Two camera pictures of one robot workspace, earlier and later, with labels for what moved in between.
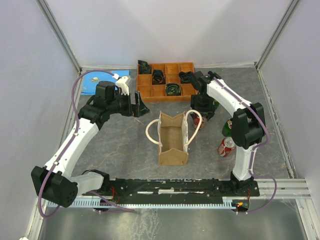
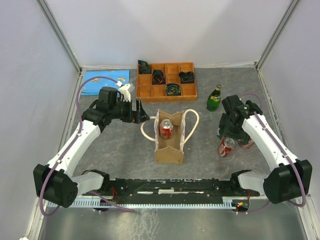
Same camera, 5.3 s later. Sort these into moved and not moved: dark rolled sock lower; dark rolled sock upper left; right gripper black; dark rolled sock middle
Moved: right gripper black
Not moved: dark rolled sock middle; dark rolled sock lower; dark rolled sock upper left
